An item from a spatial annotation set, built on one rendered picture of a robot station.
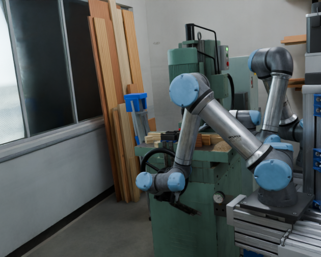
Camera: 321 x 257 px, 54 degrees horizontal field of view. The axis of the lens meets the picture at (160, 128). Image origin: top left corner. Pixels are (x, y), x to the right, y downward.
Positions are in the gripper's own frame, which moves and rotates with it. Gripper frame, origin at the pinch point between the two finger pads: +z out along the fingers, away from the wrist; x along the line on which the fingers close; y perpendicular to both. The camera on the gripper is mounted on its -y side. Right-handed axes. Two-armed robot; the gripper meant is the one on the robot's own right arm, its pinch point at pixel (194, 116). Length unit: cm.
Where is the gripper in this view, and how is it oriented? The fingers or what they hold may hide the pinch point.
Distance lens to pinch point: 175.4
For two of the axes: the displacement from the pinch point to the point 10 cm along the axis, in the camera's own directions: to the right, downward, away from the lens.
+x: 0.5, 9.9, 1.4
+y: -4.8, 1.5, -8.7
